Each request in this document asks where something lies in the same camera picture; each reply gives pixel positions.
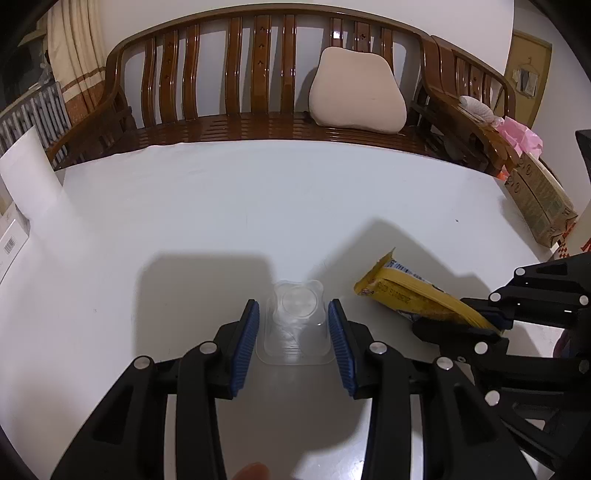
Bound yellow snack wrapper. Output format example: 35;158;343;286
354;248;504;334

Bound clear plastic cup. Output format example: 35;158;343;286
255;279;335;365

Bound person's left hand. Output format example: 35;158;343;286
231;463;271;480

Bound pink plastic bag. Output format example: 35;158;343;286
496;116;544;160

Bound beige cushion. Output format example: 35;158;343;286
308;46;408;134

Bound white fluffy cloth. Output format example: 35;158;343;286
458;95;504;126

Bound grey metal grille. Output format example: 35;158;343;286
0;83;72;158

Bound window with cream frame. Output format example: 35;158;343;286
0;32;51;112

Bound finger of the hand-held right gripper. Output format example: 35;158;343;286
485;256;591;330
411;320;591;480

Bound yellow door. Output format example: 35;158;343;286
503;30;552;130

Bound white box with barcode label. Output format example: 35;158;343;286
0;203;31;282

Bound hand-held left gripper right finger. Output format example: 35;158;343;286
327;298;539;480

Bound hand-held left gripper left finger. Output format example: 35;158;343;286
50;299;262;480

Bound brown printed carton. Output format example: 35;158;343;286
503;152;579;247

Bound cream striped curtain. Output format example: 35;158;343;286
46;0;114;121

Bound cream cartoon print tumbler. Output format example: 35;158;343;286
556;222;591;264

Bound wooden armchair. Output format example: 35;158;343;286
411;34;522;178

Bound wooden slatted bench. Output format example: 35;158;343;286
48;10;444;171

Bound paper hanging on door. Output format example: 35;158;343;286
516;58;539;95

